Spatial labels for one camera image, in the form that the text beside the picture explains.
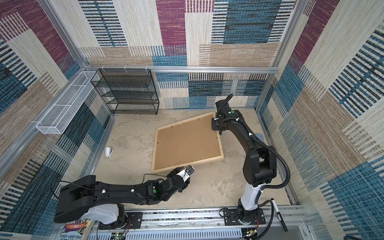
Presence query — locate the small white plastic device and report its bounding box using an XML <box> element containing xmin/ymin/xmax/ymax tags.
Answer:
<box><xmin>105</xmin><ymin>147</ymin><xmax>113</xmax><ymax>158</ymax></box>

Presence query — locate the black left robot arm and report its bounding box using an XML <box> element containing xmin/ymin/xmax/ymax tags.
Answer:
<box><xmin>54</xmin><ymin>166</ymin><xmax>195</xmax><ymax>226</ymax></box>

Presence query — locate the light wooden picture frame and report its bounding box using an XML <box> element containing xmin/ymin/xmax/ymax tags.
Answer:
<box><xmin>150</xmin><ymin>111</ymin><xmax>225</xmax><ymax>174</ymax></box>

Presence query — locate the white wire mesh basket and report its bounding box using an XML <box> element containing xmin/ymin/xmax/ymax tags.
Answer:
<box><xmin>36</xmin><ymin>71</ymin><xmax>96</xmax><ymax>135</ymax></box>

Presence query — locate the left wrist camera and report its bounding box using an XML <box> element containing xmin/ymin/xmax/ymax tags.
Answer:
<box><xmin>178</xmin><ymin>166</ymin><xmax>195</xmax><ymax>182</ymax></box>

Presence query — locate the black wire shelf rack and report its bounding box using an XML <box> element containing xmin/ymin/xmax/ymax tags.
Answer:
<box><xmin>91</xmin><ymin>69</ymin><xmax>160</xmax><ymax>115</ymax></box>

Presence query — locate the colourful treehouse book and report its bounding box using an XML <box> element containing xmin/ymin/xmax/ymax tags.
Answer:
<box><xmin>57</xmin><ymin>219</ymin><xmax>95</xmax><ymax>240</ymax></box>

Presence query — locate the grey blue oval case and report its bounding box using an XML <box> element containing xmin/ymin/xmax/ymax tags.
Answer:
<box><xmin>255</xmin><ymin>133</ymin><xmax>264</xmax><ymax>142</ymax></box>

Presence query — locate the brown frame backing board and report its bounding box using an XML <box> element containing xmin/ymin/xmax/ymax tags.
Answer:
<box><xmin>153</xmin><ymin>114</ymin><xmax>222</xmax><ymax>171</ymax></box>

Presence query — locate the black marker pen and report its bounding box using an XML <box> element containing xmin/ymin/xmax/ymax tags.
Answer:
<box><xmin>271</xmin><ymin>199</ymin><xmax>289</xmax><ymax>232</ymax></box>

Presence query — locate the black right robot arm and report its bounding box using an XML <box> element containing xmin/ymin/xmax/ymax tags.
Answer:
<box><xmin>212</xmin><ymin>94</ymin><xmax>291</xmax><ymax>225</ymax></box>

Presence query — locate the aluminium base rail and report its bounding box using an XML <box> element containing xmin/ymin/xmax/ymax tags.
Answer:
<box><xmin>88</xmin><ymin>205</ymin><xmax>316</xmax><ymax>240</ymax></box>

